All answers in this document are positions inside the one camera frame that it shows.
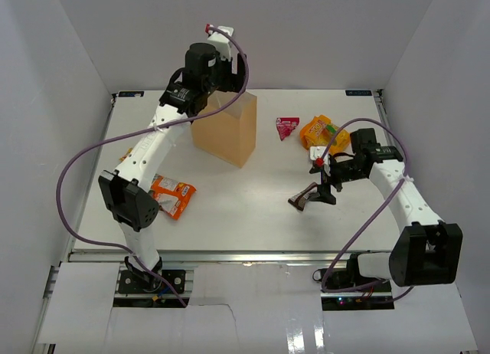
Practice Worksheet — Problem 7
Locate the orange Fox's candy bag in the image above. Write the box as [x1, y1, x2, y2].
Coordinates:
[149, 174, 196, 220]

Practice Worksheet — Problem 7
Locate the blue label right corner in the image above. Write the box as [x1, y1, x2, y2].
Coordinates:
[345, 90, 372, 97]

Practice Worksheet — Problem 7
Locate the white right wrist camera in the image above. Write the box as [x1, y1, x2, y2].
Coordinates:
[309, 146, 329, 164]

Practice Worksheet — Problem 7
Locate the orange yellow candy bag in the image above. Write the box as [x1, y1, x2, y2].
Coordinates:
[299, 115, 351, 155]

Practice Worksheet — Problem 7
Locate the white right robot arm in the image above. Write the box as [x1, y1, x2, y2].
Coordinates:
[309, 128, 462, 292]

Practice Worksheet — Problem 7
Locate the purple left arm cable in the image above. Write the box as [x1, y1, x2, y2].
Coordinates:
[56, 30, 250, 308]

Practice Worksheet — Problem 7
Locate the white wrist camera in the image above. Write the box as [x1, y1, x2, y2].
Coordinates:
[309, 146, 329, 164]
[205, 24, 232, 61]

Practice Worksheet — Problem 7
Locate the blue label left corner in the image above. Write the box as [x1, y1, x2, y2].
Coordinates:
[117, 90, 145, 97]

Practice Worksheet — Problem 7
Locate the blue label corner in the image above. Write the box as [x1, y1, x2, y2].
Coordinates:
[117, 90, 145, 97]
[345, 90, 372, 97]

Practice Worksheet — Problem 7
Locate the red snack packet near bag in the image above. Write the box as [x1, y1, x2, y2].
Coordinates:
[276, 117, 300, 141]

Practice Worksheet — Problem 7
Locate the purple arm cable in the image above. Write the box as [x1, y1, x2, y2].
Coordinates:
[56, 30, 250, 308]
[320, 118, 415, 303]

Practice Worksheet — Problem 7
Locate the brown chocolate bar wrapper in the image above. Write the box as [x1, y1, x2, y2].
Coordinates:
[288, 182, 318, 211]

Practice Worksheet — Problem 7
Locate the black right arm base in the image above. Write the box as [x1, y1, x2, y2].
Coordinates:
[321, 268, 394, 312]

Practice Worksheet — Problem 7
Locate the brown paper bag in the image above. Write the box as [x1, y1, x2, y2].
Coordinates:
[191, 92, 257, 168]

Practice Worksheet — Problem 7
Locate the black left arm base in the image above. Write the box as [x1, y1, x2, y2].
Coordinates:
[113, 269, 189, 309]

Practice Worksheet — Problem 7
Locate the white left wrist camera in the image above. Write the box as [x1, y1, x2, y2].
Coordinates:
[205, 24, 232, 61]

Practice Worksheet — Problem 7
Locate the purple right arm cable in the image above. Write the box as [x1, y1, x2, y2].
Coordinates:
[320, 118, 415, 303]

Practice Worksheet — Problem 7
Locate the yellow M&M's packet on table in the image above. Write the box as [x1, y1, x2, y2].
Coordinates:
[119, 148, 132, 162]

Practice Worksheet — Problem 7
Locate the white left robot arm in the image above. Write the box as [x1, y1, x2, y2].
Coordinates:
[98, 42, 245, 292]

